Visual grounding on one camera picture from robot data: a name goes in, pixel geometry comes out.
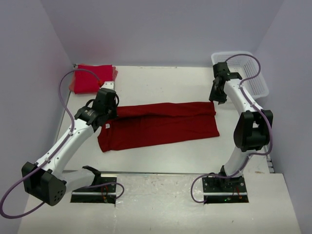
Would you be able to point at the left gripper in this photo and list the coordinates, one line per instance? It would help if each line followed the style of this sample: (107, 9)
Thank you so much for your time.
(114, 114)

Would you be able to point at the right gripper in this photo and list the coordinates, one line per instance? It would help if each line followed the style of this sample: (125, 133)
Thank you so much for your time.
(214, 98)

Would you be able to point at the dark red t shirt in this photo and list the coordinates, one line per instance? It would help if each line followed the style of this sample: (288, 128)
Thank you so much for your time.
(160, 123)

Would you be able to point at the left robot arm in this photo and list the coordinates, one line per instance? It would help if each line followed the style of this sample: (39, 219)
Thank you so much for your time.
(45, 179)

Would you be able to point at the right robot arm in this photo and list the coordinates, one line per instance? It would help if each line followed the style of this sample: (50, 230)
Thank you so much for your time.
(254, 127)

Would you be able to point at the folded bright red shirt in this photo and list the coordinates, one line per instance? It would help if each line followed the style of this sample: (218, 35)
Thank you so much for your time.
(90, 78)

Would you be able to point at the folded light red shirt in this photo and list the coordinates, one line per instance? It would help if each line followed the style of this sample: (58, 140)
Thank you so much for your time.
(114, 73)

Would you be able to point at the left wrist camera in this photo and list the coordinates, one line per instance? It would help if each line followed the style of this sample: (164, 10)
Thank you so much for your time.
(106, 84)

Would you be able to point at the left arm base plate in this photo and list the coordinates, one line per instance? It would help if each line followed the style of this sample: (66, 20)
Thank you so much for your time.
(111, 188)

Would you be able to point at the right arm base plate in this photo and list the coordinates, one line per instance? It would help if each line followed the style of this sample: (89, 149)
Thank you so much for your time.
(234, 185)

